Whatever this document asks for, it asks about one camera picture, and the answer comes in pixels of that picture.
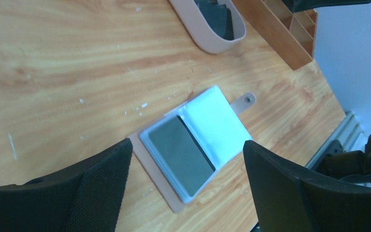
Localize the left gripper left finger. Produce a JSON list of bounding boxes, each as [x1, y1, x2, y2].
[[0, 138, 133, 232]]

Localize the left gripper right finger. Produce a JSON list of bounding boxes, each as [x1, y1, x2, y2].
[[243, 140, 371, 232]]

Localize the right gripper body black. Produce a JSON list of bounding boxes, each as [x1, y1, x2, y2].
[[282, 0, 371, 13]]

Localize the black credit card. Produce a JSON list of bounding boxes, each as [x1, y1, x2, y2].
[[148, 116, 216, 202]]

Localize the pink card holder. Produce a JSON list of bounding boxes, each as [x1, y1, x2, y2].
[[129, 86, 256, 214]]

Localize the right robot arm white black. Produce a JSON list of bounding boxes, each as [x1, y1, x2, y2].
[[285, 0, 371, 184]]

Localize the pink oval card tray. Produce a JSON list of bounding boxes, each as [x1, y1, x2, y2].
[[170, 0, 246, 54]]

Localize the brown divided wooden tray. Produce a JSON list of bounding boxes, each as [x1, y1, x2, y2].
[[233, 0, 318, 71]]

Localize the aluminium rail frame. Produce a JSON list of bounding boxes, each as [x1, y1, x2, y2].
[[305, 111, 368, 169]]

